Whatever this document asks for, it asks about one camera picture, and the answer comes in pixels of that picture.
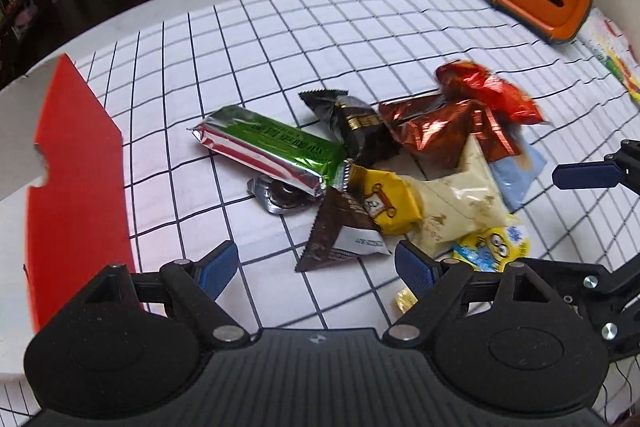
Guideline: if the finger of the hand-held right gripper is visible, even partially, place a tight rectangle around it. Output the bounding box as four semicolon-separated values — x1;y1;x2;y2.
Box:
531;254;640;358
552;139;640;195

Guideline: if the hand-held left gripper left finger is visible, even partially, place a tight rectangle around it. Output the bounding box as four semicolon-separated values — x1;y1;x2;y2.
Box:
82;241;251;349

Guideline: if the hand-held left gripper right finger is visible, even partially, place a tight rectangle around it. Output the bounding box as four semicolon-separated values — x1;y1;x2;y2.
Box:
382;241;566;348

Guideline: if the light blue biscuit packet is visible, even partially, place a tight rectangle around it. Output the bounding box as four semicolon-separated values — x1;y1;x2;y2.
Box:
487;147;547;210

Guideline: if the green foil snack bar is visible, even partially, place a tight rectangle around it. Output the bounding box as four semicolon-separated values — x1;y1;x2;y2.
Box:
189;105;348;200

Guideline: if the red cardboard box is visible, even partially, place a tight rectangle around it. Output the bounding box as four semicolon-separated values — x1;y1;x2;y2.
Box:
0;54;146;380

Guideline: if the small yellow candy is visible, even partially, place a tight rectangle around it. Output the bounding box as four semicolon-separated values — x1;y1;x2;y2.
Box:
394;289;418;314

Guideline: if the cream white snack packet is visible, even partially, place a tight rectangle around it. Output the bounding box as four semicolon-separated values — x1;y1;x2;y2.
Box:
400;134;513;258

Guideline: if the yellow cartoon snack packet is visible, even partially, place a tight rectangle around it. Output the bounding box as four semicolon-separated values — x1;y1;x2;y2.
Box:
452;222;532;275

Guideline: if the silver foil chocolate packet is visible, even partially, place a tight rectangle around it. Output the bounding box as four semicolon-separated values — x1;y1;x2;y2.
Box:
246;175;311;219

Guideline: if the dark brown triangular packet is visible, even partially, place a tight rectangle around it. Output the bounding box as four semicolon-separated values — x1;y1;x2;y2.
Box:
295;188;392;273

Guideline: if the colourful booklet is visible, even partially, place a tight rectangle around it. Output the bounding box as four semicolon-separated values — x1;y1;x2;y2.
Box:
582;7;640;108

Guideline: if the red orange snack packet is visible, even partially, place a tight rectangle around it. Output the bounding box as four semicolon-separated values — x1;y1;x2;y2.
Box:
434;61;546;126

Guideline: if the red-brown foil snack packet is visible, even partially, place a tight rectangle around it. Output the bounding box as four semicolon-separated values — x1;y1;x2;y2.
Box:
378;97;523;170

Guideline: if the black gold snack packet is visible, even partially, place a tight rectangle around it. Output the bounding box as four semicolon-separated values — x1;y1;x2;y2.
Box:
298;89;401;165

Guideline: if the white checked tablecloth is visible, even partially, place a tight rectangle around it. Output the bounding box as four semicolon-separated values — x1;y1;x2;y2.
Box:
0;0;640;427

